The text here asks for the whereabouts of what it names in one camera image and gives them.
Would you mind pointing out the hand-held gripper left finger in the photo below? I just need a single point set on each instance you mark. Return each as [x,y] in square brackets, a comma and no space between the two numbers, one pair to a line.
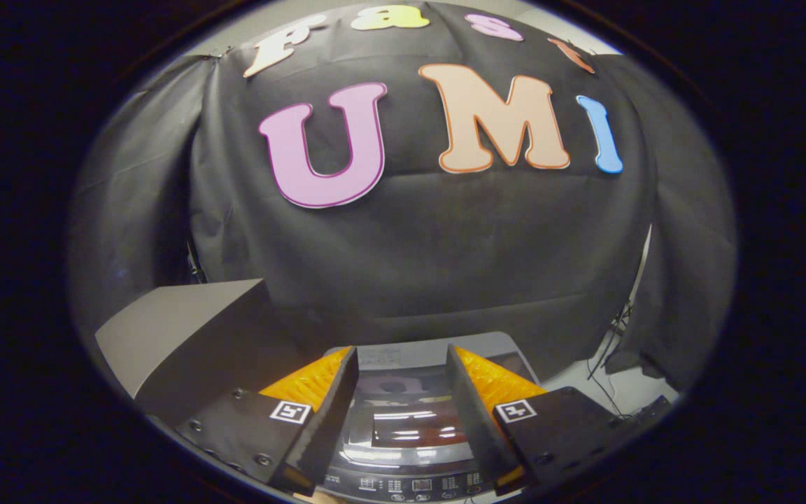
[326,420]

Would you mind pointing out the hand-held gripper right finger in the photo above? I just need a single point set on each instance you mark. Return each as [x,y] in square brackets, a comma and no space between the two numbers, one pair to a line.
[476,413]

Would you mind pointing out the dark glass washing machine lid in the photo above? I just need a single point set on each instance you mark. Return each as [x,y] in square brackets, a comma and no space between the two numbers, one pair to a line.
[410,427]

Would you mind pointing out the grey washing machine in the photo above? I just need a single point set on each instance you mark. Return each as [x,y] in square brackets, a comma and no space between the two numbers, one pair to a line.
[410,484]

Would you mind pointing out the black light stand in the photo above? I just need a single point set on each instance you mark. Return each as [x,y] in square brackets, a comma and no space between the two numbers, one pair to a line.
[618,323]

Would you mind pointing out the black backdrop cloth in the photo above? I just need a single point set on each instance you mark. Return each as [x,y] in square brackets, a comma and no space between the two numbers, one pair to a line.
[445,245]

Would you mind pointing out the black box device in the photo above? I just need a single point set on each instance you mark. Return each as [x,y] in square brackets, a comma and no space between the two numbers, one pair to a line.
[655,407]

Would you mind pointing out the beige cabinet with dark side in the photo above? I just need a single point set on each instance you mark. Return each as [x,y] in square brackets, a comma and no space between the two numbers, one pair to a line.
[165,329]

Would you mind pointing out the black backdrop stand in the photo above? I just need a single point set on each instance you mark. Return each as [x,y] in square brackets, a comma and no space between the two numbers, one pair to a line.
[194,266]

